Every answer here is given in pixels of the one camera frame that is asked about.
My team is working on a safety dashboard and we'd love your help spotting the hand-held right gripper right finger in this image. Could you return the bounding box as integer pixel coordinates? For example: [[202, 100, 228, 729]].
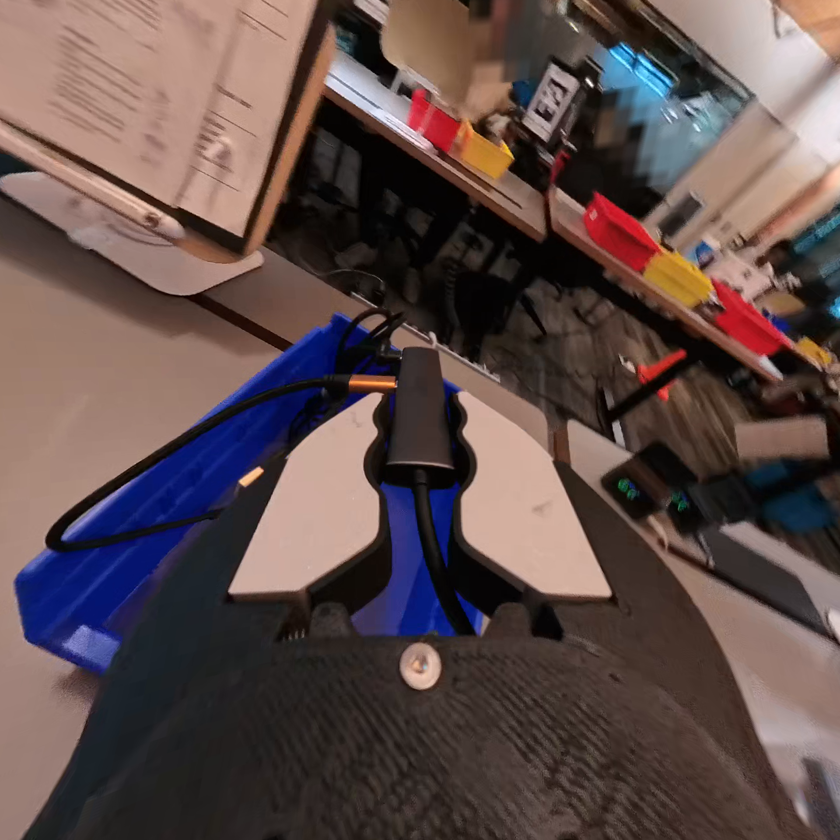
[[451, 390, 616, 608]]

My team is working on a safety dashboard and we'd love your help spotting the grey usb hub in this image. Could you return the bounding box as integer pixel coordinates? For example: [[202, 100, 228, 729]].
[[385, 348, 462, 488]]

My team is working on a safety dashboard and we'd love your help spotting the adjacent grey desk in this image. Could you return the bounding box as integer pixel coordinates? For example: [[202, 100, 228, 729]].
[[566, 420, 840, 840]]

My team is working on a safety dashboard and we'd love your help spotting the black white printed tag board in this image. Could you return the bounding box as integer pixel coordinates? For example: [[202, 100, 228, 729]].
[[524, 60, 582, 143]]

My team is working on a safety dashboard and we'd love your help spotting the black flat mat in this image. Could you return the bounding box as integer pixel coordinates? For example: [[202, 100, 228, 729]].
[[697, 524, 829, 636]]

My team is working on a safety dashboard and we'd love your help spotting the long work table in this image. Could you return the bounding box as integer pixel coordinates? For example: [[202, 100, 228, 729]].
[[325, 49, 551, 242], [548, 187, 785, 385]]

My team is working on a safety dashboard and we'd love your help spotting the blue plastic bin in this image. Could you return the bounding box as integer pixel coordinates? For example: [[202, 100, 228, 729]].
[[14, 314, 490, 676]]

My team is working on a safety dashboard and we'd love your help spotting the black device with green display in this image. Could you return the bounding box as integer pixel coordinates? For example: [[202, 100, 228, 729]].
[[665, 481, 724, 534], [602, 441, 665, 521]]

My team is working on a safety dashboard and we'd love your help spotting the printed sheet display board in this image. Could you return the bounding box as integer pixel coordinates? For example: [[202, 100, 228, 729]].
[[0, 0, 337, 258]]

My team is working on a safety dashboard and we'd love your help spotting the black cable with orange plug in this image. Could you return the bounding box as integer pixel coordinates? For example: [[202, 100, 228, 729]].
[[45, 374, 401, 552]]

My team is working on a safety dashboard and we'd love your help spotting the thin black cable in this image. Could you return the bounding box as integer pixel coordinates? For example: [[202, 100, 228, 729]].
[[331, 307, 406, 395]]

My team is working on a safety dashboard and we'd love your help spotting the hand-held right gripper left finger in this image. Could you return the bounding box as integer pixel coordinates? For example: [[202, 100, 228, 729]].
[[228, 392, 388, 614]]

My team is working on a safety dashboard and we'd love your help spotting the red table leg bracket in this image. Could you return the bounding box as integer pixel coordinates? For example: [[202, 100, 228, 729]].
[[635, 348, 688, 403]]

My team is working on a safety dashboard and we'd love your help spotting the thick black hub cable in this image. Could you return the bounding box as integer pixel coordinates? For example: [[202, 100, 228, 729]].
[[412, 465, 479, 639]]

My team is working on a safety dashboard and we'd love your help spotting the white stand base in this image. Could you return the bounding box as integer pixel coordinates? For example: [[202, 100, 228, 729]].
[[0, 172, 265, 298]]

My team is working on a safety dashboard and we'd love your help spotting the red plastic bin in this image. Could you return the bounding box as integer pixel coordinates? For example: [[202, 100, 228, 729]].
[[407, 88, 464, 152], [712, 280, 792, 356], [583, 192, 664, 272]]

